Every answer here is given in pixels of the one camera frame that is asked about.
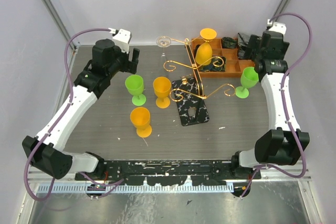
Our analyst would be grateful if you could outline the green goblet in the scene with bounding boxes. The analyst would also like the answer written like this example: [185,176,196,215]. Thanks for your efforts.
[235,67,259,99]
[125,74,146,106]

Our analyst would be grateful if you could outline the clear champagne flute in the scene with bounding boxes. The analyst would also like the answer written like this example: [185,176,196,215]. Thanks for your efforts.
[156,36,171,66]

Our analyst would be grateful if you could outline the orange goblet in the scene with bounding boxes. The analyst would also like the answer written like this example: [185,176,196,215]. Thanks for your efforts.
[153,77,171,109]
[130,107,152,138]
[195,28,217,66]

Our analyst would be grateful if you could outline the gold wine glass rack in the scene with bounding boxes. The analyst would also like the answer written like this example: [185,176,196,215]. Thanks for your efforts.
[163,37,236,126]

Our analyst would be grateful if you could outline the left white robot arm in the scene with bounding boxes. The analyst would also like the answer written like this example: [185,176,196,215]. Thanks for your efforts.
[22,39,140,180]

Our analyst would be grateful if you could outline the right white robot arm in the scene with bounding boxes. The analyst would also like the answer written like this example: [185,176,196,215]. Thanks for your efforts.
[230,30,310,179]

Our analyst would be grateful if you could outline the dark cloth right compartment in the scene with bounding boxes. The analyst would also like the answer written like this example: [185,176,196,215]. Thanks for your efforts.
[237,49,250,60]

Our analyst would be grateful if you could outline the dark cloth compartment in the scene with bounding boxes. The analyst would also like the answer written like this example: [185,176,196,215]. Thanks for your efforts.
[221,37,237,49]
[237,49,250,60]

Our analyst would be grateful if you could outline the striped grey cloth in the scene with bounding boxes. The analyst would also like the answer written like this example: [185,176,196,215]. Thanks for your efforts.
[237,33,250,50]

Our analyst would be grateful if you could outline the orange divided tray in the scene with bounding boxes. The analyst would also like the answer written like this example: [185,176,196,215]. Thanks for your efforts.
[199,38,255,78]

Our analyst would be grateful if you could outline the dark cloth rear compartment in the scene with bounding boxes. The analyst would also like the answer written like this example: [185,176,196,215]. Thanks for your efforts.
[221,37,237,49]

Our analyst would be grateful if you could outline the dark patterned cloth in tray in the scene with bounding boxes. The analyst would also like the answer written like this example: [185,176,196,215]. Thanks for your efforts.
[199,56,226,72]

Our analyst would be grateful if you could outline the orange goblet front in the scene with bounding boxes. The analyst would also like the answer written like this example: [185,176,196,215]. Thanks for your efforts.
[130,107,152,138]

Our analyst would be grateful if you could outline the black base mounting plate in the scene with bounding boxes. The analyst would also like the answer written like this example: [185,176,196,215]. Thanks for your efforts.
[89,159,254,186]

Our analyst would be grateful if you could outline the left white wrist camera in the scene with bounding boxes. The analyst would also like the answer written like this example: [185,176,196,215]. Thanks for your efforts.
[109,28,132,53]

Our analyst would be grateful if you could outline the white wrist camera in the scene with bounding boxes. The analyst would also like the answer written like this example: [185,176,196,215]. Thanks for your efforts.
[109,28,132,53]
[266,19,287,35]

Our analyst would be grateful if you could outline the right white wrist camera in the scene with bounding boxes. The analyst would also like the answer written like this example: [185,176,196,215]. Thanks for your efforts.
[266,19,287,35]

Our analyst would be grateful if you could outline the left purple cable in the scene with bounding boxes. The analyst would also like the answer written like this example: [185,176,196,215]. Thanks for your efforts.
[24,27,124,201]

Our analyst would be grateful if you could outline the slotted cable duct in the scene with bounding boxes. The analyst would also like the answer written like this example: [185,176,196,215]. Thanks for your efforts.
[51,183,234,194]

